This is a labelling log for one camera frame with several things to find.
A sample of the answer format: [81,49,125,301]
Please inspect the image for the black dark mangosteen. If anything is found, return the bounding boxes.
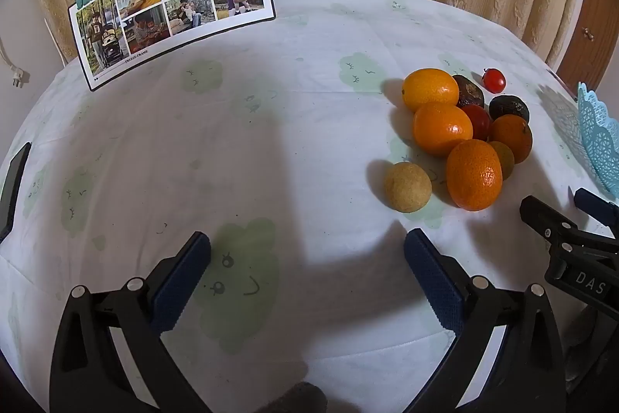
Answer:
[488,95,530,122]

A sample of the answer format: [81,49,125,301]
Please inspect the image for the black flat device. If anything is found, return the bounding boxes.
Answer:
[0,142,32,244]

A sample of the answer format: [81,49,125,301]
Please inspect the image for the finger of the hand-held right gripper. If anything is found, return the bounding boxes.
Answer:
[520,195,581,249]
[574,187,619,227]

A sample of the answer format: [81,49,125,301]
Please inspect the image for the small red cherry tomato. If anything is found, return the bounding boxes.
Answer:
[482,69,506,94]

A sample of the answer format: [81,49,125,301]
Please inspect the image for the white power cable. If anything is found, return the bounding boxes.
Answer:
[0,36,17,72]

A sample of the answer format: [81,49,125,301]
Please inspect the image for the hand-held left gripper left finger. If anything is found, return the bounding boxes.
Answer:
[50,230,228,413]

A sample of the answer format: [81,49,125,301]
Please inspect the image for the tan round longan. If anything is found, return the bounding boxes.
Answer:
[384,161,433,214]

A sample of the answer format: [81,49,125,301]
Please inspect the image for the light blue lattice plastic basket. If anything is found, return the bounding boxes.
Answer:
[577,81,619,194]

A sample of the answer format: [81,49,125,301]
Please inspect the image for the brown dark mangosteen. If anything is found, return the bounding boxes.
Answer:
[452,74,485,108]

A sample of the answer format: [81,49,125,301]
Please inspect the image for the orange tangerine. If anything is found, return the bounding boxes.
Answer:
[446,139,504,211]
[401,68,460,113]
[489,114,534,165]
[412,102,474,158]

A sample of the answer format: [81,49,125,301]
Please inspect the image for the green-brown kiwi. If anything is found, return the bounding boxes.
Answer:
[488,141,516,180]

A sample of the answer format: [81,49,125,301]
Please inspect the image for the photo collage board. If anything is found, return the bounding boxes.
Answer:
[68,0,276,92]

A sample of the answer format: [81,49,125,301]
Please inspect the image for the brown wooden door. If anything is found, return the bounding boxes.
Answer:
[556,0,619,94]

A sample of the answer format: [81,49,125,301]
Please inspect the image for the thin white rod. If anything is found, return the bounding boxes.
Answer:
[44,18,67,66]

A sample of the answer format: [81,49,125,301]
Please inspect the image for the white cloud-print tablecloth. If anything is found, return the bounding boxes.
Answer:
[0,0,619,413]

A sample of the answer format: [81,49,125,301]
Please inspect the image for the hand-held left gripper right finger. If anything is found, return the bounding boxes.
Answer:
[401,228,566,413]

